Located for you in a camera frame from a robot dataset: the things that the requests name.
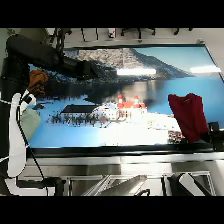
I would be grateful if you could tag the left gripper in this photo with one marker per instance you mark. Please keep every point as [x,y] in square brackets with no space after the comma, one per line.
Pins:
[87,70]

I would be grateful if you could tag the red T-shirt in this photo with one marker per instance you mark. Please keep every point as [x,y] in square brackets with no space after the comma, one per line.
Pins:
[189,115]

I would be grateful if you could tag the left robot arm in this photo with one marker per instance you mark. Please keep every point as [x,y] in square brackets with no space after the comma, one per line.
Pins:
[16,143]

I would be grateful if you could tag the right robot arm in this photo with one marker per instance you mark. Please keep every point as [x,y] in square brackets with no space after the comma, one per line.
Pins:
[190,183]

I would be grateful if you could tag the orange-brown garment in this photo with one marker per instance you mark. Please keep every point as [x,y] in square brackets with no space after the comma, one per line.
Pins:
[37,81]

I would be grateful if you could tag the black chair base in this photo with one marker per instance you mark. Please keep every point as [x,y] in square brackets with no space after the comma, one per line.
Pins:
[138,31]

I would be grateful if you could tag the pale green garment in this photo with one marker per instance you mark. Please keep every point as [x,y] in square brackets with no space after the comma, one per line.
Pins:
[30,122]

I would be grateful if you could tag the silver frame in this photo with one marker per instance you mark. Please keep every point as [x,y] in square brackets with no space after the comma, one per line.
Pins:
[100,166]

